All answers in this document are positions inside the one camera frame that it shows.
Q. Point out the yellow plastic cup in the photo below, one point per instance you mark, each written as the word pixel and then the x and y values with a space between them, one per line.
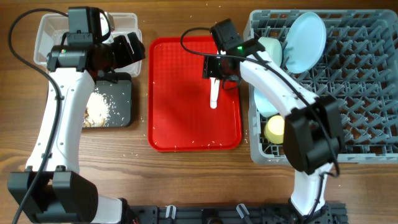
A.
pixel 274 129

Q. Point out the large light blue plate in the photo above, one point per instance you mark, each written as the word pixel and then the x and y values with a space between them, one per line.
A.
pixel 306 40

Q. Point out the green bowl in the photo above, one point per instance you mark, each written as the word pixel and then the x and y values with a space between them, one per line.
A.
pixel 273 48

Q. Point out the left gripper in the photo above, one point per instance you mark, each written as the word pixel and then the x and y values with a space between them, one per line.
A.
pixel 126 56

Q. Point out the red serving tray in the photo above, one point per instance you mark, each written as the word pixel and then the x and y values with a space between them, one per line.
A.
pixel 180 117

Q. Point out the clear plastic bin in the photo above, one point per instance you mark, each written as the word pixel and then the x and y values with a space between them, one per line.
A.
pixel 53 26

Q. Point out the black plastic tray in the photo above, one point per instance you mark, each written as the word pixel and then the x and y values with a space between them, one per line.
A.
pixel 76 88

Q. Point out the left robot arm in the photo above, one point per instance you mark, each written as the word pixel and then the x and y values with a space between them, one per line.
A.
pixel 50 189

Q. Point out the white plastic fork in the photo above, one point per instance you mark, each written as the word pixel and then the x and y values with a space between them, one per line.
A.
pixel 215 85

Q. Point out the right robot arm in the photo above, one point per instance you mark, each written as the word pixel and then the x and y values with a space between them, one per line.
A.
pixel 313 133

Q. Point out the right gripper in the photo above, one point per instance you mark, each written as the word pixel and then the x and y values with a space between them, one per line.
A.
pixel 211 67

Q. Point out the grey dishwasher rack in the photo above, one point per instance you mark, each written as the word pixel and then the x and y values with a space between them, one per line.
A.
pixel 358 68

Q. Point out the small light blue bowl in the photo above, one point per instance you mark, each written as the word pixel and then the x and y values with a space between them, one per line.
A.
pixel 263 105

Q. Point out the food scraps with rice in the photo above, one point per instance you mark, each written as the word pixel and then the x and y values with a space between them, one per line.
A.
pixel 108 108

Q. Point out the white plastic spoon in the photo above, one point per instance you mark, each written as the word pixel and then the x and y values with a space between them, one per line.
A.
pixel 213 105

